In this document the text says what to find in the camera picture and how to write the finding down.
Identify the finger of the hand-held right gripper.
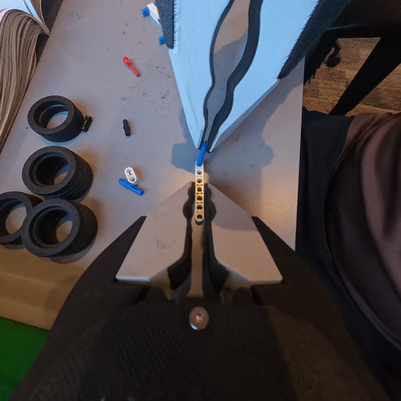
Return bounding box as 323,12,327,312
208,0,321,153
169,0,235,149

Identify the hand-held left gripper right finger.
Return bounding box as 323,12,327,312
203,183,283,294

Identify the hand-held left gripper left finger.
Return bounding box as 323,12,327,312
116,182,196,290

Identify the blue plastic connector pin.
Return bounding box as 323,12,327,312
118,178,145,197
195,141,208,167

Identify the white holed brick beam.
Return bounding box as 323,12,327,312
194,161,206,223

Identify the grey desk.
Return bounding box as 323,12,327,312
0,0,306,331

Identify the red plastic axle pin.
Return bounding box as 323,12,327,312
122,56,141,77

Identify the black chair base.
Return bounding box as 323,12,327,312
326,19,401,116

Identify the white beam assembly with pins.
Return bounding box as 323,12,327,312
141,3,167,44

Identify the black rubber toy tyre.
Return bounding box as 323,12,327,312
21,199,98,258
22,145,94,201
27,95,85,143
0,191,44,246

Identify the person's torso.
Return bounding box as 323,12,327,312
294,108,401,401

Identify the open instruction booklet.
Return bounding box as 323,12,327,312
0,0,51,151

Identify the green plastic bin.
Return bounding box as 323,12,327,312
0,316,51,401

